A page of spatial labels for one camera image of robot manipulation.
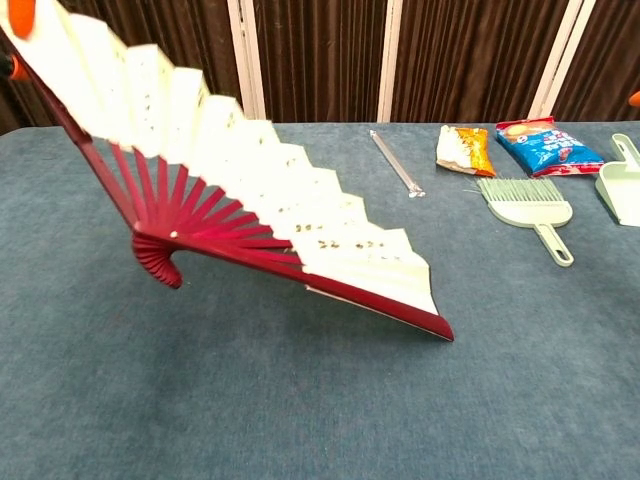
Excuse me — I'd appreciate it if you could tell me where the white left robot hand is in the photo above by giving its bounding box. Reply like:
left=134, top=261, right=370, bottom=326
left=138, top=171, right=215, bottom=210
left=0, top=0, right=37, bottom=84

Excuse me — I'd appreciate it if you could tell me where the red ribbed paper folding fan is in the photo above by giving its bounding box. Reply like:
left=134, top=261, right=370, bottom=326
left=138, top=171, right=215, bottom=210
left=0, top=0, right=456, bottom=344

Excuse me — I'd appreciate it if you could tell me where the mint green hand brush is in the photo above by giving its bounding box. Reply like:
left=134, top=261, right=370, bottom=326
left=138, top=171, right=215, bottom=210
left=462, top=177, right=576, bottom=267

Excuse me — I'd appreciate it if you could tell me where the mint green dustpan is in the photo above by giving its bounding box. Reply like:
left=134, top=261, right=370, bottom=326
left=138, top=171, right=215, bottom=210
left=593, top=132, right=640, bottom=228

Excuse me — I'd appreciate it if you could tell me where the blue red snack packet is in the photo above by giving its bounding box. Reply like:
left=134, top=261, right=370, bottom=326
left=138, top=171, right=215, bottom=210
left=495, top=116, right=606, bottom=179

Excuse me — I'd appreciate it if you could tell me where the orange white snack packet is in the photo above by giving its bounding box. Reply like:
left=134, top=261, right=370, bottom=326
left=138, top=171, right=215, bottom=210
left=435, top=124, right=497, bottom=179

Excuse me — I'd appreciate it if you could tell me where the clear wrapped straw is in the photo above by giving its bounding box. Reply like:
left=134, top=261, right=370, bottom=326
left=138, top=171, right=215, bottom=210
left=369, top=129, right=427, bottom=200

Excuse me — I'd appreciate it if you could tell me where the dark brown pleated curtain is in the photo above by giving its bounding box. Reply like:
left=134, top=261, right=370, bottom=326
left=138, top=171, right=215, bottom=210
left=0, top=0, right=640, bottom=136

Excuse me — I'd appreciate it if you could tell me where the blue felt table cover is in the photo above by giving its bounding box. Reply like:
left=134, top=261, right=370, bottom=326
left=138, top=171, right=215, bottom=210
left=0, top=119, right=640, bottom=480

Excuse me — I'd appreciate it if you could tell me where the white partition frame post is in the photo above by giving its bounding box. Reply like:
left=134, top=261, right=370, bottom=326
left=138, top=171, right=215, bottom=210
left=227, top=0, right=267, bottom=121
left=377, top=0, right=404, bottom=123
left=528, top=0, right=599, bottom=121

